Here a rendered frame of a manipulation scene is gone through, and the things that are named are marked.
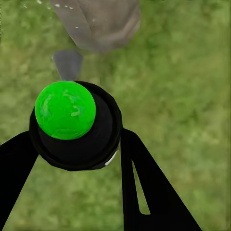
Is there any pesticide atomizer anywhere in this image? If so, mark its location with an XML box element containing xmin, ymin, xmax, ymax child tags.
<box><xmin>29</xmin><ymin>49</ymin><xmax>123</xmax><ymax>172</ymax></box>

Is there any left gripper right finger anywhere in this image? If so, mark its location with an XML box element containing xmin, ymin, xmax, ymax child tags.
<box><xmin>120</xmin><ymin>128</ymin><xmax>202</xmax><ymax>231</ymax></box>

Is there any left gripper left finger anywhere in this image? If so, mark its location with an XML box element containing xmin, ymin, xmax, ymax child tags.
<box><xmin>0</xmin><ymin>131</ymin><xmax>39</xmax><ymax>231</ymax></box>

